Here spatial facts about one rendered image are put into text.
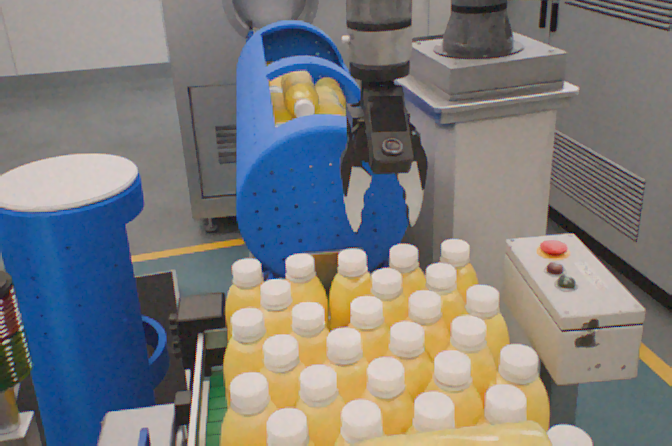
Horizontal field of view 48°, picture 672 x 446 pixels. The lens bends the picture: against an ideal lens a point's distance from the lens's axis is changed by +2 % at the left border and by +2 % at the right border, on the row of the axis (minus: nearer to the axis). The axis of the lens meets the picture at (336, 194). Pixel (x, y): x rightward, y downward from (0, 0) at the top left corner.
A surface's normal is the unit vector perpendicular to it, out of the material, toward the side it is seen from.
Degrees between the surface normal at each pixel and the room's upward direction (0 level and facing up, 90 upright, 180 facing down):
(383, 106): 32
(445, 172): 90
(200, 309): 0
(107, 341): 90
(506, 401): 0
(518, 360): 0
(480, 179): 90
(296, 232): 90
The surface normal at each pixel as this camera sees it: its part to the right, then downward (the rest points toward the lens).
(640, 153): -0.96, 0.15
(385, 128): 0.05, -0.56
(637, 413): -0.04, -0.91
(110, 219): 0.73, 0.25
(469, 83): 0.26, 0.38
